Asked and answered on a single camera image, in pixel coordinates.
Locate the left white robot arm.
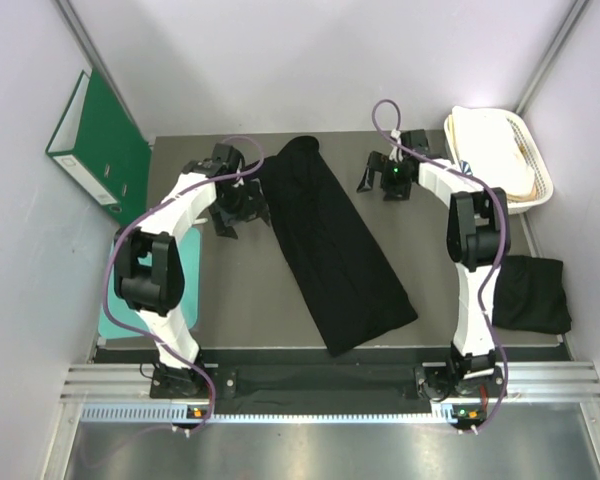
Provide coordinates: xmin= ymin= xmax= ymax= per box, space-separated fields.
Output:
xmin=103 ymin=148 xmax=268 ymax=398

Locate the green ring binder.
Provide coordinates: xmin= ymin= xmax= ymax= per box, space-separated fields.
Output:
xmin=45 ymin=71 xmax=151 ymax=226

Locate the teal cutting board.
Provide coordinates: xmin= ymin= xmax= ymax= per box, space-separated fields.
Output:
xmin=98 ymin=228 xmax=201 ymax=340

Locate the white plastic basket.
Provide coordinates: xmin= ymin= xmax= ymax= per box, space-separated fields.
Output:
xmin=443 ymin=106 xmax=554 ymax=215

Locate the folded black t-shirt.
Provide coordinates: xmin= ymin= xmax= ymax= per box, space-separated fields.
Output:
xmin=492 ymin=255 xmax=572 ymax=335

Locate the black t-shirt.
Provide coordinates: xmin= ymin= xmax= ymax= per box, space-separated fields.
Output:
xmin=257 ymin=135 xmax=418 ymax=356
xmin=492 ymin=255 xmax=572 ymax=335

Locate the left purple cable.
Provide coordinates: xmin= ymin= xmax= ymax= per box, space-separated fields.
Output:
xmin=102 ymin=135 xmax=267 ymax=437

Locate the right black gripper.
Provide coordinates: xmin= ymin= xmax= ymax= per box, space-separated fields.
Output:
xmin=357 ymin=152 xmax=412 ymax=202

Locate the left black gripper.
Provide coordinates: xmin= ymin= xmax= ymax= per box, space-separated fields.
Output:
xmin=209 ymin=179 xmax=268 ymax=239

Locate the purple cable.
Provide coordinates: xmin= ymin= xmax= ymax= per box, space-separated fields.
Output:
xmin=102 ymin=135 xmax=267 ymax=437
xmin=371 ymin=99 xmax=511 ymax=435

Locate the white t-shirt in basket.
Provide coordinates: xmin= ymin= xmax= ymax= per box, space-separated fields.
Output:
xmin=447 ymin=107 xmax=537 ymax=197

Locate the aluminium frame rail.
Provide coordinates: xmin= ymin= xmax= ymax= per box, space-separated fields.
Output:
xmin=61 ymin=361 xmax=600 ymax=403

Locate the white cable duct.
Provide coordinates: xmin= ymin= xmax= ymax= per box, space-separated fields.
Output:
xmin=81 ymin=403 xmax=486 ymax=426

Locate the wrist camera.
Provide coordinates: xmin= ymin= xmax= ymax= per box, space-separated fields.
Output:
xmin=211 ymin=143 xmax=245 ymax=175
xmin=401 ymin=129 xmax=430 ymax=155

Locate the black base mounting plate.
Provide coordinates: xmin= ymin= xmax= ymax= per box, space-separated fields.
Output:
xmin=149 ymin=362 xmax=509 ymax=404

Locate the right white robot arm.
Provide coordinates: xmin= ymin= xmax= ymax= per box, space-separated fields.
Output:
xmin=357 ymin=151 xmax=510 ymax=396

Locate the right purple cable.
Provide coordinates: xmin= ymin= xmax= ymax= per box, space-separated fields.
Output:
xmin=371 ymin=99 xmax=511 ymax=435

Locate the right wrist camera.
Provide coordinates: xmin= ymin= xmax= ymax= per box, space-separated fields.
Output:
xmin=401 ymin=129 xmax=430 ymax=155

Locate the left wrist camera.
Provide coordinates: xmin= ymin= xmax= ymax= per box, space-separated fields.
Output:
xmin=211 ymin=143 xmax=245 ymax=175

